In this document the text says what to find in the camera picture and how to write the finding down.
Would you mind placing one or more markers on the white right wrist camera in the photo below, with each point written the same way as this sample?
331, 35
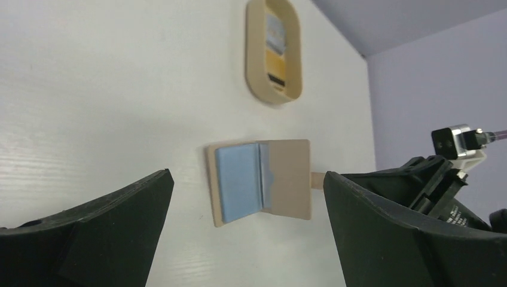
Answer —
455, 143

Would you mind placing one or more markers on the beige card holder wallet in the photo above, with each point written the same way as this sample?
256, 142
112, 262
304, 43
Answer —
272, 176

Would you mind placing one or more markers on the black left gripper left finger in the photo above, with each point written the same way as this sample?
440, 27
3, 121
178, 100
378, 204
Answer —
109, 241

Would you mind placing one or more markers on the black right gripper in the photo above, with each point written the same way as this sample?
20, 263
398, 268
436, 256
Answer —
425, 188

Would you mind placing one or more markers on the beige oval tray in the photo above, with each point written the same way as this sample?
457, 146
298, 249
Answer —
255, 71

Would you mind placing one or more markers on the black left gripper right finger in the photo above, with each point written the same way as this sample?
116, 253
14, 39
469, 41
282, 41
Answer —
382, 243

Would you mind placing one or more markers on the yellow card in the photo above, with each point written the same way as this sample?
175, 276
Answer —
276, 70

